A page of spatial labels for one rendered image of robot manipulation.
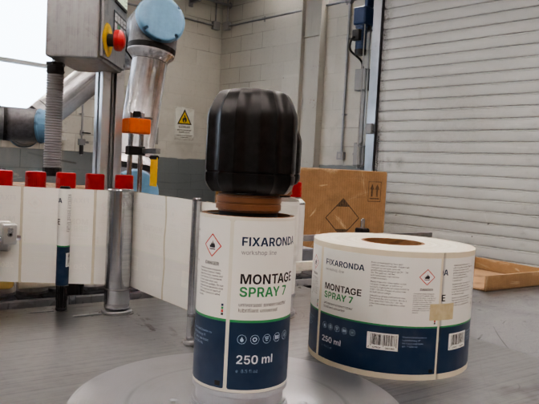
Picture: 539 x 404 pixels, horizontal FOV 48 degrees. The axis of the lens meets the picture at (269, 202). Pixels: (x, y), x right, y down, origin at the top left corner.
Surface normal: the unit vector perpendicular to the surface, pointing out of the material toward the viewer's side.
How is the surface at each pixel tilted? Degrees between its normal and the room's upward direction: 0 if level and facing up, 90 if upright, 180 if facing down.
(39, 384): 0
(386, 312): 90
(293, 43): 90
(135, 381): 0
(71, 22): 90
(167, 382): 0
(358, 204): 90
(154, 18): 78
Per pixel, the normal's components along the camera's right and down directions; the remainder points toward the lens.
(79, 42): -0.01, 0.05
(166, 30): 0.46, -0.11
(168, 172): 0.69, 0.07
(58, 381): 0.05, -1.00
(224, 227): -0.40, 0.03
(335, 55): -0.73, 0.00
